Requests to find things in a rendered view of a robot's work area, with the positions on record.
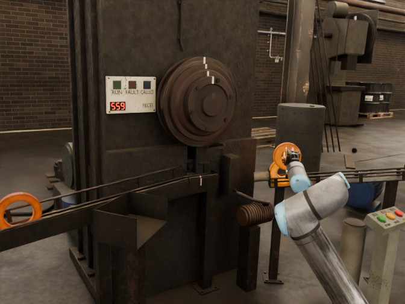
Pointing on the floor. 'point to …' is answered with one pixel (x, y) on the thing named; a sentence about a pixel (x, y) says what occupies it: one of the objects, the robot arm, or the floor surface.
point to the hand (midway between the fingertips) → (287, 152)
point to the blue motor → (364, 195)
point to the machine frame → (108, 45)
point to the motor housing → (250, 242)
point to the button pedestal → (383, 254)
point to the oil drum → (302, 131)
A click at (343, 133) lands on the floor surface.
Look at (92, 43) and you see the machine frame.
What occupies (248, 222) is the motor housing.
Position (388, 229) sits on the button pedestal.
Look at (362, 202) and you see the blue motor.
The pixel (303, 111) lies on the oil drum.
